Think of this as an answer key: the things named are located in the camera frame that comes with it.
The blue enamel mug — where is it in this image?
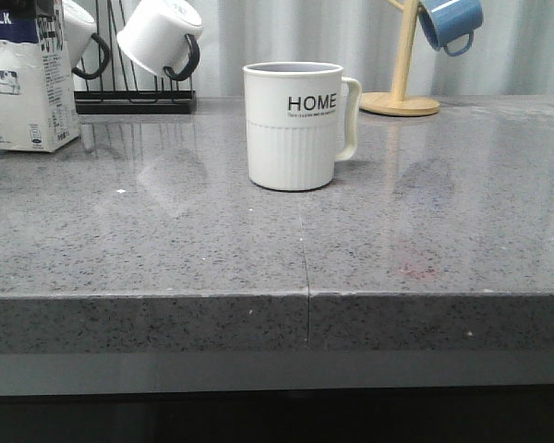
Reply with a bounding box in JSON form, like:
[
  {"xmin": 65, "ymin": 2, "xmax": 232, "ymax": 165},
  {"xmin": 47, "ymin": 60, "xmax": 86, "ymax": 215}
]
[{"xmin": 418, "ymin": 0, "xmax": 484, "ymax": 57}]

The white mug black handle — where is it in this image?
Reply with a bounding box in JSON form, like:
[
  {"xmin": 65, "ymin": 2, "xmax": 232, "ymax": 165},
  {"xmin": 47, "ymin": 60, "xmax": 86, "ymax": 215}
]
[
  {"xmin": 116, "ymin": 0, "xmax": 203, "ymax": 81},
  {"xmin": 62, "ymin": 0, "xmax": 111, "ymax": 80}
]

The black wire mug rack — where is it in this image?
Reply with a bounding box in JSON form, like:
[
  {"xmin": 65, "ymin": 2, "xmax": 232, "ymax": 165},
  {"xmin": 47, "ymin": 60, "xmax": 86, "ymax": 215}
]
[{"xmin": 75, "ymin": 1, "xmax": 197, "ymax": 114}]

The whole milk carton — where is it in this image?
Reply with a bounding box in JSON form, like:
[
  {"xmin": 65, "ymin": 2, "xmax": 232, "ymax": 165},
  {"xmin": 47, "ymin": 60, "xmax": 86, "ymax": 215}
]
[{"xmin": 0, "ymin": 1, "xmax": 79, "ymax": 152}]

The white HOME mug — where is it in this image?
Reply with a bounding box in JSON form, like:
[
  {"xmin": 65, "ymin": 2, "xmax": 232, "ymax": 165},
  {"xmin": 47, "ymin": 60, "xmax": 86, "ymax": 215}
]
[{"xmin": 243, "ymin": 62, "xmax": 362, "ymax": 191}]

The wooden mug tree stand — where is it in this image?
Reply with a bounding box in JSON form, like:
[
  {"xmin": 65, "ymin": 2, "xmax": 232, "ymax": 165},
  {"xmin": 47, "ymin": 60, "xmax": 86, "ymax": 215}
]
[{"xmin": 360, "ymin": 0, "xmax": 440, "ymax": 117}]

